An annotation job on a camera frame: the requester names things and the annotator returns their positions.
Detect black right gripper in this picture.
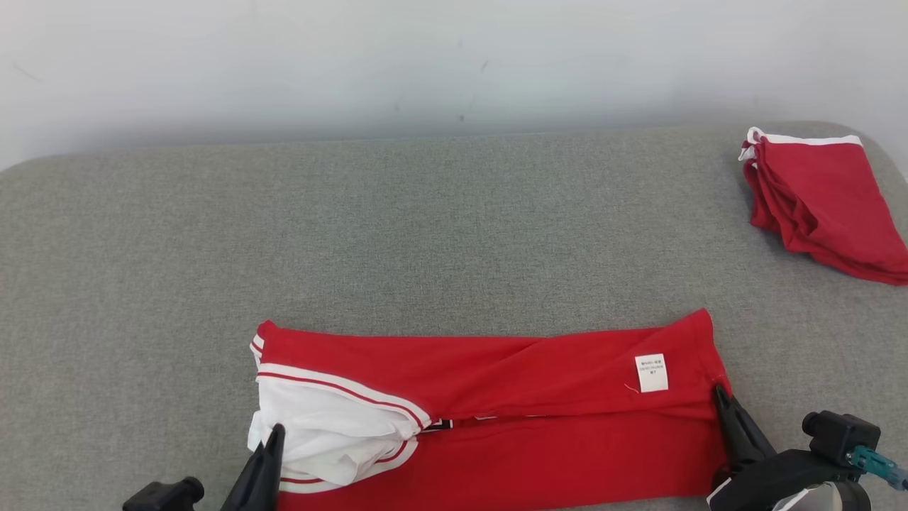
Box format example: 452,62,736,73
709,385,863,511

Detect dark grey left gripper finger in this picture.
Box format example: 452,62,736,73
220,424,286,511

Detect red Bulls basketball jersey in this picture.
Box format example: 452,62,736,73
247,307,733,511

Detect teal cable connector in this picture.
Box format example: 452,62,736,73
848,445,908,493

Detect red shorts with white stripe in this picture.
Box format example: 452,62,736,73
738,126,908,287

